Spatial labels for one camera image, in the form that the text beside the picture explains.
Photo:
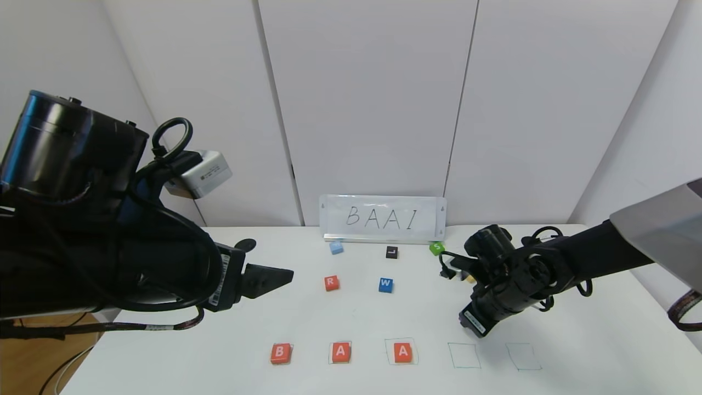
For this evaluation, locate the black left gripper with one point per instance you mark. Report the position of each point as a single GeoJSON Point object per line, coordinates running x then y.
{"type": "Point", "coordinates": [227, 281]}

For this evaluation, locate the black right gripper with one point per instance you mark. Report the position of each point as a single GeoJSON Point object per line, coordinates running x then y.
{"type": "Point", "coordinates": [475, 323]}

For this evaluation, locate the orange letter B block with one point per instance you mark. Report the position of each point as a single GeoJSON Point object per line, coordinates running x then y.
{"type": "Point", "coordinates": [280, 353]}

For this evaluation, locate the orange letter A block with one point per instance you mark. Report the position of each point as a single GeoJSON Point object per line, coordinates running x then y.
{"type": "Point", "coordinates": [340, 352]}
{"type": "Point", "coordinates": [403, 352]}

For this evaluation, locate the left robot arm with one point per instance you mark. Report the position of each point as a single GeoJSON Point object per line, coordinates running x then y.
{"type": "Point", "coordinates": [55, 142]}

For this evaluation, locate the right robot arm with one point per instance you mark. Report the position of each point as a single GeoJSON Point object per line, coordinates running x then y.
{"type": "Point", "coordinates": [603, 247]}

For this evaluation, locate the white BAAI sign board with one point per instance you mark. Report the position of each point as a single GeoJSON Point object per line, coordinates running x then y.
{"type": "Point", "coordinates": [384, 218]}

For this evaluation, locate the black round table grommet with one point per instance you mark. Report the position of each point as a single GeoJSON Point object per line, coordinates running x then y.
{"type": "Point", "coordinates": [247, 243]}

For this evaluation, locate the yellow letter Z block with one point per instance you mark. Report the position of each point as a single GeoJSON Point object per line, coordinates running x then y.
{"type": "Point", "coordinates": [470, 278]}

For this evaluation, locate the orange letter R block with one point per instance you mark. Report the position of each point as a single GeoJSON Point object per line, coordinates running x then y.
{"type": "Point", "coordinates": [331, 283]}

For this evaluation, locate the light blue letter block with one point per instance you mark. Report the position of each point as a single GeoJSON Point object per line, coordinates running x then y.
{"type": "Point", "coordinates": [336, 247]}

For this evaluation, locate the green letter S block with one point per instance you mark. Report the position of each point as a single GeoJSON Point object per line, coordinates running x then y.
{"type": "Point", "coordinates": [437, 248]}

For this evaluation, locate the blue letter W block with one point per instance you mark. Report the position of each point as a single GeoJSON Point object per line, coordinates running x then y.
{"type": "Point", "coordinates": [385, 285]}

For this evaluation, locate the black letter L block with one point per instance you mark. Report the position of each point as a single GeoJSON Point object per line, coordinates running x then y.
{"type": "Point", "coordinates": [391, 252]}

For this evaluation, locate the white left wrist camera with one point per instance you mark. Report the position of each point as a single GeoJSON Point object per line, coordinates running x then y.
{"type": "Point", "coordinates": [205, 173]}

